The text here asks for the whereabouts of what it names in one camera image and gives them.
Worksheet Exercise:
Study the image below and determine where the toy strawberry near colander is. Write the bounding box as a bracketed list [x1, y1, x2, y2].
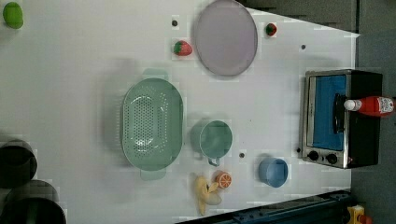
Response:
[173, 40, 192, 56]

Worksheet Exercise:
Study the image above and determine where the yellow and red toy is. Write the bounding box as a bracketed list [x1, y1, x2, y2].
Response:
[347, 205, 373, 224]

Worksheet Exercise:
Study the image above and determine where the green perforated colander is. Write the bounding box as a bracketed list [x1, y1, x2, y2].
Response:
[120, 68, 183, 181]

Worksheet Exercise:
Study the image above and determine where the red felt ketchup bottle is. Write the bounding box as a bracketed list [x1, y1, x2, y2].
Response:
[344, 96, 395, 118]

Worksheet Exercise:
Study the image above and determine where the black cylinder lower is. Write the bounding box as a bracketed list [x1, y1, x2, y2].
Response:
[1, 180, 67, 224]

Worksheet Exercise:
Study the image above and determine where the green mug with handle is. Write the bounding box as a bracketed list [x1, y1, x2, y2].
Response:
[191, 119, 233, 167]

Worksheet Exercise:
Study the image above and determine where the black toaster oven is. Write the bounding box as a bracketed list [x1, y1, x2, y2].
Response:
[301, 69, 382, 169]

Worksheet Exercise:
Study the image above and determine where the black cylinder upper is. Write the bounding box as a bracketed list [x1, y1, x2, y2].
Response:
[0, 139, 37, 189]

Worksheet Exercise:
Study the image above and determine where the lilac round plate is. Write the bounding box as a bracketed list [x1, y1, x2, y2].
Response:
[193, 0, 258, 76]

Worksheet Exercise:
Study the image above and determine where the blue plastic cup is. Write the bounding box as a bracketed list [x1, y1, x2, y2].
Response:
[258, 158, 289, 188]

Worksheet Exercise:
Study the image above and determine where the toy peeled banana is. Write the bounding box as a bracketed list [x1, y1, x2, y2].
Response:
[194, 175, 222, 216]

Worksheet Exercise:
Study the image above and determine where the green toy lime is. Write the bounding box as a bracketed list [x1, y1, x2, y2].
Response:
[3, 2, 24, 30]

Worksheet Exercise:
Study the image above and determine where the toy strawberry far side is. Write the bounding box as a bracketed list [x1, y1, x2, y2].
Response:
[265, 23, 277, 36]

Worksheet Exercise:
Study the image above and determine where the toy orange half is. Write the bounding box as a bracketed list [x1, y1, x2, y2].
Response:
[215, 171, 233, 189]

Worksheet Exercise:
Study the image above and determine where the black cylinder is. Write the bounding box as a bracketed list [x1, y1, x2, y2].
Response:
[1, 180, 67, 224]
[0, 139, 37, 189]

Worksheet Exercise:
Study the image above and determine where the blue metal frame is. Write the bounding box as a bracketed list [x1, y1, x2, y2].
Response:
[177, 190, 356, 224]

